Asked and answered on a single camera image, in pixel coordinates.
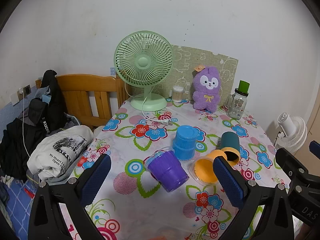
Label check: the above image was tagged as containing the white printed folded shirt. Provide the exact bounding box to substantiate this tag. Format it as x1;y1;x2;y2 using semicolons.
27;125;95;181

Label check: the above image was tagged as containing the glass jar with green lid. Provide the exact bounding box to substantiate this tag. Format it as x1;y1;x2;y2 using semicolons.
225;80;250;120

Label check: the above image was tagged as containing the black bag with strap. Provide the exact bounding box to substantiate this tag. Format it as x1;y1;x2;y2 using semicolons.
28;97;68;137

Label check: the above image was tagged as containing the purple plush toy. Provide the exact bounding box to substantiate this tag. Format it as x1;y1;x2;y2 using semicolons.
192;65;221;112

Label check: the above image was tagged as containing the wooden headboard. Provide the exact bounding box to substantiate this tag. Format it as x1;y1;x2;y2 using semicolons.
35;74;132;131

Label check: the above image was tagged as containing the white standing fan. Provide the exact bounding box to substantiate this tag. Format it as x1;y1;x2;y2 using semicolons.
273;112;308;153

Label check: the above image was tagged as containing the cotton swab container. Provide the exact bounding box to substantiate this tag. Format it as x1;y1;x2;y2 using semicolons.
172;86;185;103

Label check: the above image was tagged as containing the wall socket with charger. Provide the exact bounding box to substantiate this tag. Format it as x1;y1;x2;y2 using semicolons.
17;85;32;98

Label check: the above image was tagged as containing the wooden door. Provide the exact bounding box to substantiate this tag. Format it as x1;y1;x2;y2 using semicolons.
306;97;320;144

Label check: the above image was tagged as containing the black hanging garment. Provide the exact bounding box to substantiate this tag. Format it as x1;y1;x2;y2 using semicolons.
40;69;59;98

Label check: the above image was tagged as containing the floral tablecloth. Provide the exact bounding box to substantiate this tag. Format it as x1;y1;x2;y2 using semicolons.
57;97;298;240

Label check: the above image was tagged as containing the orange cup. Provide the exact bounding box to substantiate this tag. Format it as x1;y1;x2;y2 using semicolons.
191;149;227;186

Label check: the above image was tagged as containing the blue ribbed cup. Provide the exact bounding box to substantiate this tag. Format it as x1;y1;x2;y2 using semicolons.
172;125;198;161

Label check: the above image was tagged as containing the white charger cable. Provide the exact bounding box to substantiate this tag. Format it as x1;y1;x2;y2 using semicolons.
21;92;43;182

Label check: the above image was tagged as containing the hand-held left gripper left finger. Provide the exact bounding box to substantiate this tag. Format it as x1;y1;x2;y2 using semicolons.
28;153;112;240

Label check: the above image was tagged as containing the purple ribbed cup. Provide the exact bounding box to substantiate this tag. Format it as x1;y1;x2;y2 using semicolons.
144;147;190;193

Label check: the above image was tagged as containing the green animal print mat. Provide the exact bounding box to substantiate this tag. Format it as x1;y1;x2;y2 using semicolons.
171;44;239;106

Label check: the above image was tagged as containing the green desk fan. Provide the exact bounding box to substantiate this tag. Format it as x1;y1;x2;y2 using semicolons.
114;31;175;111

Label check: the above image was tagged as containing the dark teal cup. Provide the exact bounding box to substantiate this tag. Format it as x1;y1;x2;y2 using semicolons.
220;131;241;166

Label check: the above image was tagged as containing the white fan cable with plug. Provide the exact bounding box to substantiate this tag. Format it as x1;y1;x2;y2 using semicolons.
141;95;173;126

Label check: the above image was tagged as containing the black jacket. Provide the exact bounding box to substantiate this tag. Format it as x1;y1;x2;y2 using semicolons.
0;117;48;180

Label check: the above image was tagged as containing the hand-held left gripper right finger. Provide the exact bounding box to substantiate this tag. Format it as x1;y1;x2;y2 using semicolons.
212;156;297;240

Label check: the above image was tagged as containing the blue checked bedsheet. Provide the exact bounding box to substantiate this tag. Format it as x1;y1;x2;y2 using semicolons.
0;177;42;234

